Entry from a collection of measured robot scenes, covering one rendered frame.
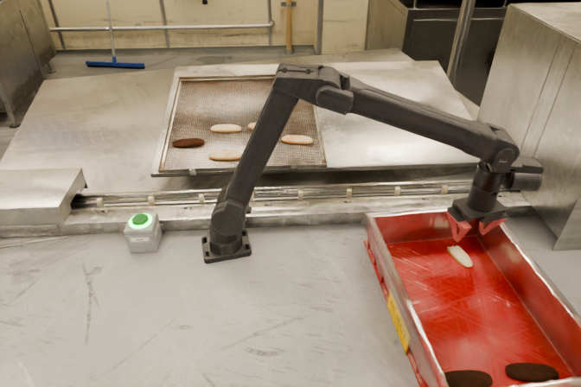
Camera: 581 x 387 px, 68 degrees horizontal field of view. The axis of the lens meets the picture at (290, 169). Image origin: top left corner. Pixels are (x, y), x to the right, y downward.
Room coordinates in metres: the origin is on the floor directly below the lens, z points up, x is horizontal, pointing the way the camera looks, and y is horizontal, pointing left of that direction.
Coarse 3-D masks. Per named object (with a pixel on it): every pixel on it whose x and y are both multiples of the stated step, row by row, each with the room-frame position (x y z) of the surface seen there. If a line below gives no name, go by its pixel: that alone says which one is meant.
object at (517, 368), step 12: (444, 372) 0.46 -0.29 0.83; (456, 372) 0.46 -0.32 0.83; (468, 372) 0.45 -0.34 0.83; (480, 372) 0.46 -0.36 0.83; (516, 372) 0.46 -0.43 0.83; (528, 372) 0.45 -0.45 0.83; (540, 372) 0.46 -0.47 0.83; (552, 372) 0.46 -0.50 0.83; (456, 384) 0.43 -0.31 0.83; (468, 384) 0.43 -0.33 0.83; (480, 384) 0.43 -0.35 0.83
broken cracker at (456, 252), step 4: (448, 248) 0.79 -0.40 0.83; (452, 248) 0.78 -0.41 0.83; (456, 248) 0.78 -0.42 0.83; (460, 248) 0.78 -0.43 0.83; (452, 252) 0.77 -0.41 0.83; (456, 252) 0.77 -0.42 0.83; (460, 252) 0.77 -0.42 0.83; (464, 252) 0.77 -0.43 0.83; (452, 256) 0.76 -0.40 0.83; (456, 256) 0.76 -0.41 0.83; (460, 256) 0.76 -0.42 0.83; (464, 256) 0.76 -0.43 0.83; (468, 256) 0.76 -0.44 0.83; (456, 260) 0.75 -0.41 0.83; (460, 260) 0.74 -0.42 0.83; (464, 260) 0.74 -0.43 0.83; (468, 260) 0.74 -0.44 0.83; (464, 264) 0.73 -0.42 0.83; (468, 264) 0.73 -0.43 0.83; (472, 264) 0.73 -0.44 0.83
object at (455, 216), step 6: (450, 210) 0.76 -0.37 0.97; (456, 210) 0.76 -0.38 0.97; (450, 216) 0.75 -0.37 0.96; (456, 216) 0.74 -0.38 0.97; (462, 216) 0.74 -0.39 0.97; (450, 222) 0.76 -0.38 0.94; (456, 222) 0.73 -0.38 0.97; (462, 222) 0.73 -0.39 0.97; (462, 228) 0.72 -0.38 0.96; (468, 228) 0.71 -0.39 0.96; (456, 234) 0.75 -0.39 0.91; (462, 234) 0.72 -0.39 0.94; (456, 240) 0.74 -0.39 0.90
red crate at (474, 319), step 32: (416, 256) 0.77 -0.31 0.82; (448, 256) 0.77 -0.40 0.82; (480, 256) 0.77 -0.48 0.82; (384, 288) 0.66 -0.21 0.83; (416, 288) 0.67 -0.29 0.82; (448, 288) 0.67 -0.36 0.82; (480, 288) 0.67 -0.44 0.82; (512, 288) 0.67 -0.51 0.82; (448, 320) 0.58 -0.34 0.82; (480, 320) 0.58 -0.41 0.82; (512, 320) 0.58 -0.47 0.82; (448, 352) 0.50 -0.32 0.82; (480, 352) 0.50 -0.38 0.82; (512, 352) 0.50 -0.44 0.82; (544, 352) 0.50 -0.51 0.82; (512, 384) 0.44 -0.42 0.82
